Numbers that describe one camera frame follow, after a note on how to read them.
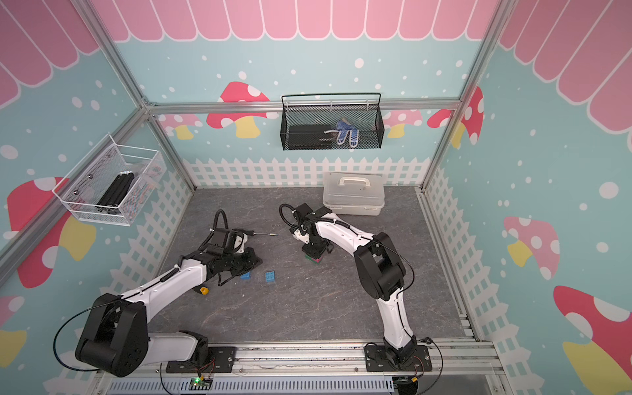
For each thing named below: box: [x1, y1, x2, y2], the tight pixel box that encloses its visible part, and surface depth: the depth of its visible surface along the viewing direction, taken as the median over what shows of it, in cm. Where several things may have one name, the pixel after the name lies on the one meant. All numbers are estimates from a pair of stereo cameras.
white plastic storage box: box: [322, 171, 386, 217], surface depth 107 cm
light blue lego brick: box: [264, 270, 276, 283], surface depth 92 cm
